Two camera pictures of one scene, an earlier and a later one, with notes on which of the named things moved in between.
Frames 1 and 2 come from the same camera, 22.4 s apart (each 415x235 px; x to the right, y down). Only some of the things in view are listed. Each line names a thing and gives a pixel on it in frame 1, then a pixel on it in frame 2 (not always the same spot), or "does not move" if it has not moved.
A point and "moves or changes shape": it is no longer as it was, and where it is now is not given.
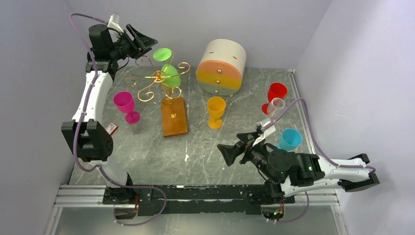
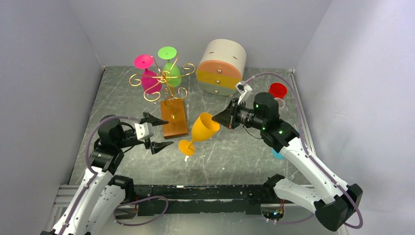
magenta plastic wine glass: (125, 103) -> (150, 82)
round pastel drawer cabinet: (220, 70) does not move
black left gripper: (144, 42) -> (155, 146)
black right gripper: (229, 152) -> (224, 117)
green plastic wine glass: (170, 76) moves or changes shape
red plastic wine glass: (276, 90) does not move
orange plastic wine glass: (216, 106) -> (203, 129)
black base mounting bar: (178, 199) does not move
